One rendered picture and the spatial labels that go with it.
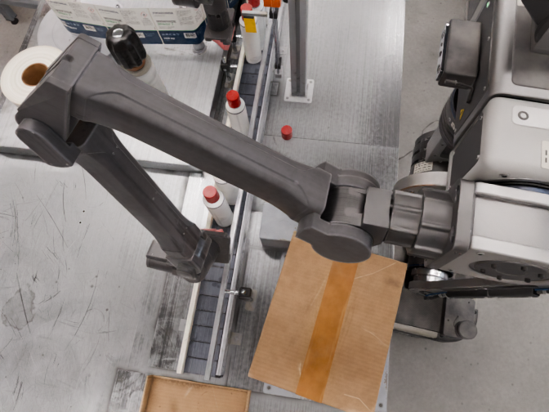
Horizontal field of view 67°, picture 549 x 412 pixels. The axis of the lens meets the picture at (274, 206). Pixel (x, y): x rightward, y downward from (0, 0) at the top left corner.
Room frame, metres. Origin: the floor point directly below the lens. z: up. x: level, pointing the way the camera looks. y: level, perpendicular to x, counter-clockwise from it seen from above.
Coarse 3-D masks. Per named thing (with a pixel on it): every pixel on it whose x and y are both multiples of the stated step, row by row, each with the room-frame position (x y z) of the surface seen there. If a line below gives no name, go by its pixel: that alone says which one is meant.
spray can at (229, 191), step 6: (216, 180) 0.42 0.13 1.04; (222, 186) 0.41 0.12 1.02; (228, 186) 0.41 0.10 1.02; (234, 186) 0.42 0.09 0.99; (222, 192) 0.41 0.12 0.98; (228, 192) 0.41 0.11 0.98; (234, 192) 0.41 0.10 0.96; (228, 198) 0.41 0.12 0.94; (234, 198) 0.41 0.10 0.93; (234, 204) 0.41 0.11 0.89
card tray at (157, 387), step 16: (160, 384) -0.02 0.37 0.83; (176, 384) -0.03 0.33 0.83; (192, 384) -0.03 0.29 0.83; (208, 384) -0.04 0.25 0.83; (144, 400) -0.05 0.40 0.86; (160, 400) -0.06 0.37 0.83; (176, 400) -0.06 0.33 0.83; (192, 400) -0.07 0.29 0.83; (208, 400) -0.08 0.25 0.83; (224, 400) -0.08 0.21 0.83; (240, 400) -0.09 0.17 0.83
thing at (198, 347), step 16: (272, 32) 0.97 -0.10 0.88; (240, 80) 0.81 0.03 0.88; (256, 80) 0.80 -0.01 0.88; (240, 96) 0.75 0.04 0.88; (256, 128) 0.63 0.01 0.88; (240, 208) 0.39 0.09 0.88; (240, 224) 0.35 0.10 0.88; (208, 272) 0.23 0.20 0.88; (208, 288) 0.19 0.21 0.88; (208, 304) 0.15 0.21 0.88; (224, 304) 0.14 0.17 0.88; (208, 320) 0.11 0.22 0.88; (224, 320) 0.10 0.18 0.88; (192, 336) 0.08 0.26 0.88; (208, 336) 0.07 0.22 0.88; (192, 352) 0.04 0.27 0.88; (208, 352) 0.03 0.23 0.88; (192, 368) 0.01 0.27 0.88
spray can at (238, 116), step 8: (232, 96) 0.61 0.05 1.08; (232, 104) 0.60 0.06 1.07; (240, 104) 0.61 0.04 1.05; (232, 112) 0.60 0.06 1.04; (240, 112) 0.60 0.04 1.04; (232, 120) 0.60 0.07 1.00; (240, 120) 0.59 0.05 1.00; (248, 120) 0.62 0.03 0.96; (240, 128) 0.59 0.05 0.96; (248, 128) 0.60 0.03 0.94
